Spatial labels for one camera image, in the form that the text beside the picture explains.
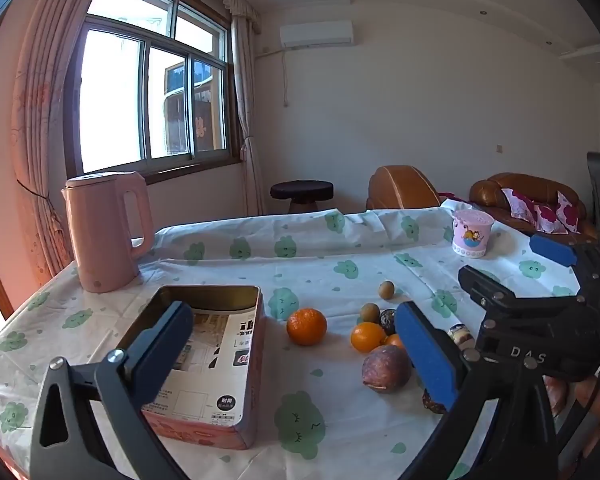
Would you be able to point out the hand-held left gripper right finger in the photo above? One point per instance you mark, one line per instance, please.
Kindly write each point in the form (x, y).
(425, 355)

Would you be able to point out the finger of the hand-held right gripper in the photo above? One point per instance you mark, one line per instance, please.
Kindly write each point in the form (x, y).
(485, 287)
(552, 251)

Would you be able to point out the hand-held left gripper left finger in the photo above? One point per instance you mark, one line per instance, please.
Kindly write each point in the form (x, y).
(165, 345)

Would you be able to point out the small orange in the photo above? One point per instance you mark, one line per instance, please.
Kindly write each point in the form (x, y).
(394, 342)

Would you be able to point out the purple passion fruit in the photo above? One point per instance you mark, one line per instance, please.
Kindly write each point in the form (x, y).
(385, 367)

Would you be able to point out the dark water chestnut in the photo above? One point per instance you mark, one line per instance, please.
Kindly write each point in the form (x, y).
(386, 321)
(432, 404)

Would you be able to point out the medium orange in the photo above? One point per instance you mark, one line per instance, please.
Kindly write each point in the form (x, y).
(367, 337)

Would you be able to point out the brown longan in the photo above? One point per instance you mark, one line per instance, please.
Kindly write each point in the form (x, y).
(386, 289)
(369, 312)

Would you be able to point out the pink tin box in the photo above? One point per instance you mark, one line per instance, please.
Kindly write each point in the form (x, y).
(205, 432)

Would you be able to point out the large orange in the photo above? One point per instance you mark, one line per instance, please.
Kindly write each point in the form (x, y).
(306, 326)

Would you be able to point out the person's right hand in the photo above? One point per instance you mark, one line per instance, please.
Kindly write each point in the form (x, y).
(557, 395)

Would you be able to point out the magenta floral pillow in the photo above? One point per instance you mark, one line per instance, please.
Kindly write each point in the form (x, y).
(525, 207)
(567, 212)

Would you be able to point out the printed paper liner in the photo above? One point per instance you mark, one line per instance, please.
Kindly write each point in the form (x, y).
(205, 375)

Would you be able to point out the white cartoon cup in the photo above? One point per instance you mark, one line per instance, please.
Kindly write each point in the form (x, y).
(472, 237)

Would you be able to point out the brown leather sofa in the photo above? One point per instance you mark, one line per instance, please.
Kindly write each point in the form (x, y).
(485, 192)

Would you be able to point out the pink electric kettle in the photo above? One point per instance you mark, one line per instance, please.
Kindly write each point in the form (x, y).
(100, 240)

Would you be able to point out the brown leather armchair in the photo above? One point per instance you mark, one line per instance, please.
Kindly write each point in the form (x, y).
(400, 187)

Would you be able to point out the white green cloud tablecloth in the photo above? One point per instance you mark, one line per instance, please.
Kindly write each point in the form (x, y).
(330, 260)

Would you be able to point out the dark round stool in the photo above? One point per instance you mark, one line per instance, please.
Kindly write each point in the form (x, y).
(302, 191)

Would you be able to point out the pale narrow curtain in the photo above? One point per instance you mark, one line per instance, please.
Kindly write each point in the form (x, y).
(245, 110)

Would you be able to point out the sliding window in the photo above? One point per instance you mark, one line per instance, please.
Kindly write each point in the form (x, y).
(115, 100)

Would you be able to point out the pink curtain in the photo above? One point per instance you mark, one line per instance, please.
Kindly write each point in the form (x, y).
(40, 110)

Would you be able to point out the white air conditioner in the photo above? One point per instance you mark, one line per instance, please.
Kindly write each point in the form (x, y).
(316, 34)

